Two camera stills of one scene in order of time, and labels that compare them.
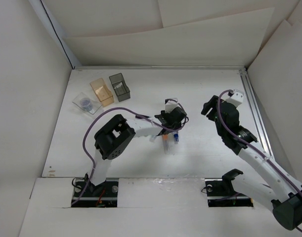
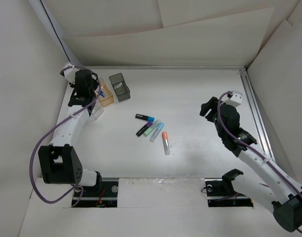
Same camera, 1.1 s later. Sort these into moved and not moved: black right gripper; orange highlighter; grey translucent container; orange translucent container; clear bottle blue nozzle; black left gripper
Moved: clear bottle blue nozzle; black left gripper
Not moved: orange translucent container; grey translucent container; black right gripper; orange highlighter
